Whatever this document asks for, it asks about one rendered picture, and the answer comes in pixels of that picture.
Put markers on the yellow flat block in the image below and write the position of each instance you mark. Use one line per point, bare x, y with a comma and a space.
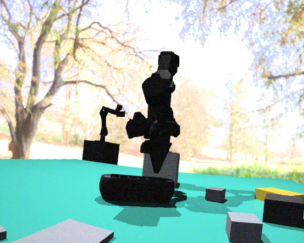
260, 193

